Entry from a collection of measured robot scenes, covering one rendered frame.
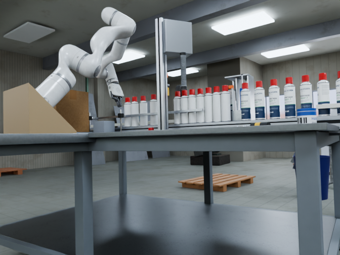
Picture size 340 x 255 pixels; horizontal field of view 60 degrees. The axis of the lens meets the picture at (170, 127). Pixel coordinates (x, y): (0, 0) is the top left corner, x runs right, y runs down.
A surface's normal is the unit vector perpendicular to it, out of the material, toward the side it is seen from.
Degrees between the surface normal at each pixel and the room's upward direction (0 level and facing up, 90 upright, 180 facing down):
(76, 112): 90
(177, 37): 90
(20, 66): 90
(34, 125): 90
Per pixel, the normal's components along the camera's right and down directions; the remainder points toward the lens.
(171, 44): 0.38, -0.04
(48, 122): 0.74, -0.04
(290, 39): -0.63, -0.01
